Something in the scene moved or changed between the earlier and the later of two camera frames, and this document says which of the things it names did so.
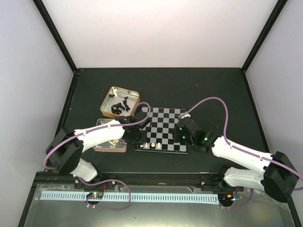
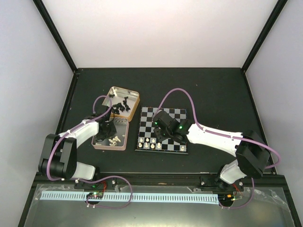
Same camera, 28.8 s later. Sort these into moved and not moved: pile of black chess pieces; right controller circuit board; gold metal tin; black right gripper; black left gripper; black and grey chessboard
Moved: black left gripper; black right gripper
Not moved: right controller circuit board; black and grey chessboard; pile of black chess pieces; gold metal tin
